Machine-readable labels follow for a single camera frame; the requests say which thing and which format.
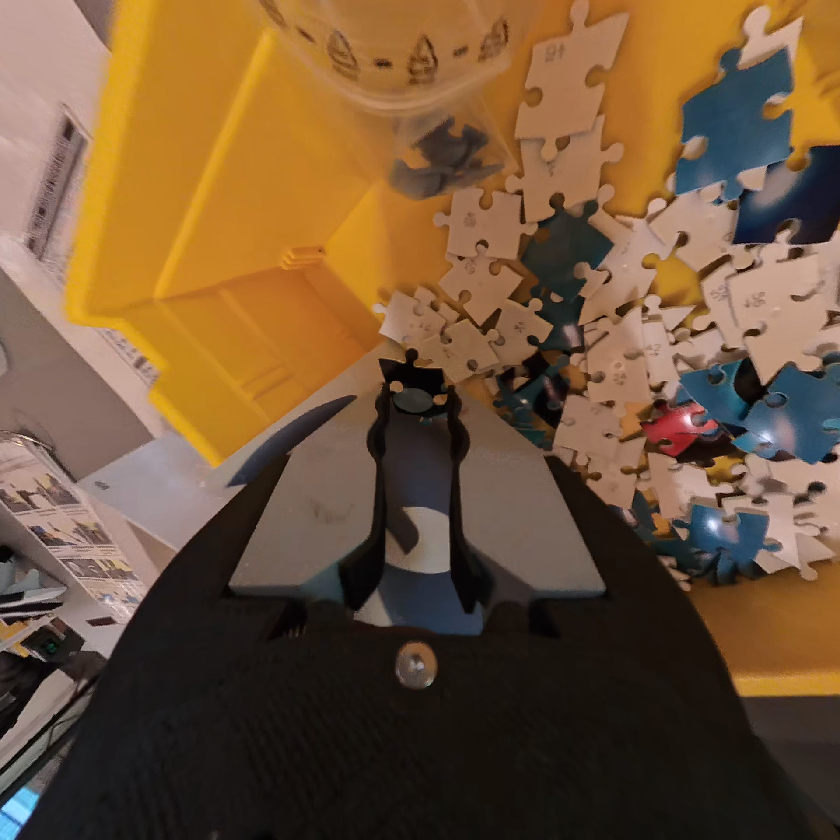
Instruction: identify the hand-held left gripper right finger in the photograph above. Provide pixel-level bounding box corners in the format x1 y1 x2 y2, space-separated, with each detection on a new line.
445 386 607 616

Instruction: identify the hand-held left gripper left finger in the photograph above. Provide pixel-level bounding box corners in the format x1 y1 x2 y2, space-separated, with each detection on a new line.
228 386 392 613

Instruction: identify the black puzzle piece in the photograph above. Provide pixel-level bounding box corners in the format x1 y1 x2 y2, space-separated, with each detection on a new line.
378 350 455 421

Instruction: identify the pile of puzzle pieces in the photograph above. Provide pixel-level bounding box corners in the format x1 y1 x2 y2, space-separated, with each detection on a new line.
373 0 840 592

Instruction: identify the yellow plastic bin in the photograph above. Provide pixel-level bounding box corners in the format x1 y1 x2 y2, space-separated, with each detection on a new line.
64 0 840 698

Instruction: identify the printed instruction sheet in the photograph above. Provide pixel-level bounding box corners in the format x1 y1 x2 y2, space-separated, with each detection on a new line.
0 436 148 624

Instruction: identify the clear plastic bag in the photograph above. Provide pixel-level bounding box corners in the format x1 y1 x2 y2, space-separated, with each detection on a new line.
259 0 546 201

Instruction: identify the wall label strip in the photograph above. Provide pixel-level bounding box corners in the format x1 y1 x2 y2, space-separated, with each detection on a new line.
25 105 91 263

